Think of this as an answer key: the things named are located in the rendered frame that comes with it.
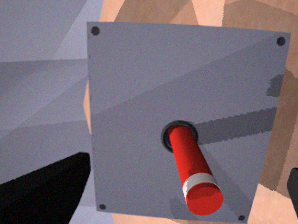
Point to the grey metal panel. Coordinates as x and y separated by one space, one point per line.
222 83

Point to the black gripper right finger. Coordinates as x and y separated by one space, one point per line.
292 188

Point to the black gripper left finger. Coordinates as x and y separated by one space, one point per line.
47 196

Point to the red peg with white band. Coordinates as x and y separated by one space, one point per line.
201 190

